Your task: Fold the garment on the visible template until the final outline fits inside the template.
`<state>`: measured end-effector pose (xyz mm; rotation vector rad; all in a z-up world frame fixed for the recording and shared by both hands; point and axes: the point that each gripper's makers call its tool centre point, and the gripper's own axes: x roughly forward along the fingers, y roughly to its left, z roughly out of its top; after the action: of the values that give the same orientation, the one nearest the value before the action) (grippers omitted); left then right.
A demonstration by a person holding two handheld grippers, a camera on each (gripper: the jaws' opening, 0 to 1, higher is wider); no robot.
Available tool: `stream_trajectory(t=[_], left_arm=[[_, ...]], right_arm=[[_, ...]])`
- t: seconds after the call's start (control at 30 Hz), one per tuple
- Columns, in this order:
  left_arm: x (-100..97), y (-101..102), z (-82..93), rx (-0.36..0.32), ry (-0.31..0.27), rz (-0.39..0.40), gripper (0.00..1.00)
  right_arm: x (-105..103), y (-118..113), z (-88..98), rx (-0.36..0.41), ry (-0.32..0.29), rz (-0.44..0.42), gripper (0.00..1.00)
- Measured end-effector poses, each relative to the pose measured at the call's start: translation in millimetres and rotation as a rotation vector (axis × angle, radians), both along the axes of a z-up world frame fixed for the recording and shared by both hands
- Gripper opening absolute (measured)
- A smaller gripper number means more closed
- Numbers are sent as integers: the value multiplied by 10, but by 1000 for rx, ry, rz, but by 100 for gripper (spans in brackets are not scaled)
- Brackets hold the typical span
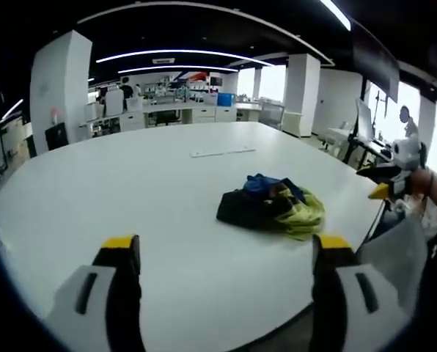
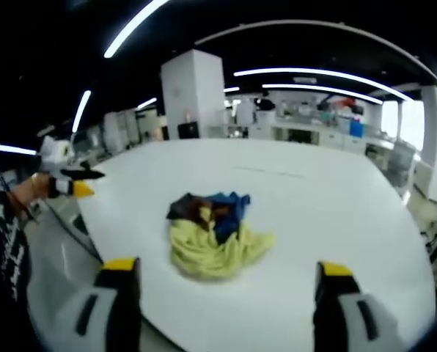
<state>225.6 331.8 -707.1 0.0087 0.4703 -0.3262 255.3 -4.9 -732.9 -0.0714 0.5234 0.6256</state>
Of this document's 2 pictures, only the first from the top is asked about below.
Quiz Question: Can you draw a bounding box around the computer monitor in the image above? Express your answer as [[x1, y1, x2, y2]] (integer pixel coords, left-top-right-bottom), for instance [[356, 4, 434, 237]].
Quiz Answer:
[[355, 98, 375, 141]]

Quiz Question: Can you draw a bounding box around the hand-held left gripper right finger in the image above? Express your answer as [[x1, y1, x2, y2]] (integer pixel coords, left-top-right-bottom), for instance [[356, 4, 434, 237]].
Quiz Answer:
[[307, 233, 407, 352]]

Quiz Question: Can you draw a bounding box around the person's right hand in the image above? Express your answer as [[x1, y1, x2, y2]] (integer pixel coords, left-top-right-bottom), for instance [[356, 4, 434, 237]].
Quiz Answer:
[[410, 167, 437, 207]]

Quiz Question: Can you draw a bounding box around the grey chair back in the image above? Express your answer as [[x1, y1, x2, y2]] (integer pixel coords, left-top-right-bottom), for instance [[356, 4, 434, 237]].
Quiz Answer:
[[357, 216, 429, 309]]

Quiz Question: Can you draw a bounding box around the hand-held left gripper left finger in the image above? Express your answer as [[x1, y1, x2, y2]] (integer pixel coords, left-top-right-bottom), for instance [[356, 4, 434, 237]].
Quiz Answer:
[[48, 234, 145, 352]]

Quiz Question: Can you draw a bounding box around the black office chair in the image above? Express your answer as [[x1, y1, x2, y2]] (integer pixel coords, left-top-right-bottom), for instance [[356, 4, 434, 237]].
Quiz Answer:
[[45, 122, 68, 152]]

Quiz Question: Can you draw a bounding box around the long ceiling light strip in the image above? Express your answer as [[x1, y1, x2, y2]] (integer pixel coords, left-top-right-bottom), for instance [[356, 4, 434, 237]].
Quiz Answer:
[[95, 49, 274, 67]]

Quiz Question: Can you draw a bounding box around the white drawer cabinet row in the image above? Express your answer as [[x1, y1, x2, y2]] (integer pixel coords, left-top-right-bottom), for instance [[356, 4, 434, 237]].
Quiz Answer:
[[119, 104, 241, 131]]

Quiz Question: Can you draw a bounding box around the blue storage bin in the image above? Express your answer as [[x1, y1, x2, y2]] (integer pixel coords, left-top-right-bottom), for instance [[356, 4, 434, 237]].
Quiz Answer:
[[216, 92, 235, 109]]

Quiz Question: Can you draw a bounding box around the black hanging screen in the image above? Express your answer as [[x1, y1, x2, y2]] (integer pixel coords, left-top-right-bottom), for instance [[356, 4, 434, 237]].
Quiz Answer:
[[351, 20, 402, 103]]

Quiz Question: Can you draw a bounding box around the white table cable cover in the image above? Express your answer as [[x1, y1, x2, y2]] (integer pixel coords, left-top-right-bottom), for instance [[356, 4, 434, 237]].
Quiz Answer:
[[191, 147, 257, 159]]

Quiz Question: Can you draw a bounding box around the grey mesh chair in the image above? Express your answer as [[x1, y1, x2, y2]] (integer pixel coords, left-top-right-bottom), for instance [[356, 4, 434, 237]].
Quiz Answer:
[[258, 101, 286, 131]]

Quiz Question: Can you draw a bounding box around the white chair back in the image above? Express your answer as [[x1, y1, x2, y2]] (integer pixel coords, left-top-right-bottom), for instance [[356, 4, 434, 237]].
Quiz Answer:
[[104, 87, 126, 117]]

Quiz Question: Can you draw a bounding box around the black blue yellow-green garment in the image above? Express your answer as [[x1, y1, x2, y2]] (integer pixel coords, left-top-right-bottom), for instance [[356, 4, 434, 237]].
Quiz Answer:
[[216, 175, 326, 242]]

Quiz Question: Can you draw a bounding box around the black-legged side desk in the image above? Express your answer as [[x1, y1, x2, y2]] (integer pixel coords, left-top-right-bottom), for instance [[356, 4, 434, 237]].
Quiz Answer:
[[345, 131, 397, 169]]

